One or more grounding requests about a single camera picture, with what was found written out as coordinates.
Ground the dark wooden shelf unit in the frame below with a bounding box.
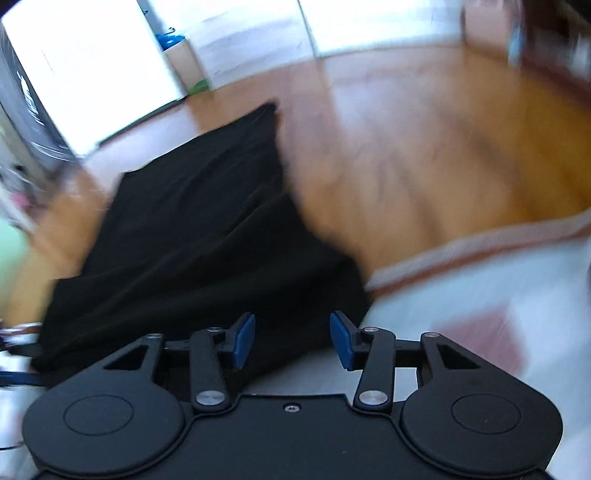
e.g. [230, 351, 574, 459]
[462, 0, 591, 97]

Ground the pale green furniture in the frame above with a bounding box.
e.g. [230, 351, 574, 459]
[0, 222, 31, 319]

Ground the white wardrobe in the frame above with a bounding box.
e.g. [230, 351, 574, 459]
[2, 0, 185, 158]

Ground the white drawer cabinet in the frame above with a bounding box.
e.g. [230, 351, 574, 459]
[194, 0, 467, 88]

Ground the black garment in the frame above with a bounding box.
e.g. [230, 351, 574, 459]
[30, 102, 370, 386]

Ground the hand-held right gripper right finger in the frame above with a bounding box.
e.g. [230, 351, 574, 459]
[329, 311, 483, 411]

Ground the striped rug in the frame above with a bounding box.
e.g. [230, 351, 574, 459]
[240, 215, 591, 467]

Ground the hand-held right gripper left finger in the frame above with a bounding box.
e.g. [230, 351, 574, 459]
[104, 311, 257, 414]

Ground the cardboard box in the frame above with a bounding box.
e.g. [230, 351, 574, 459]
[157, 32, 208, 93]

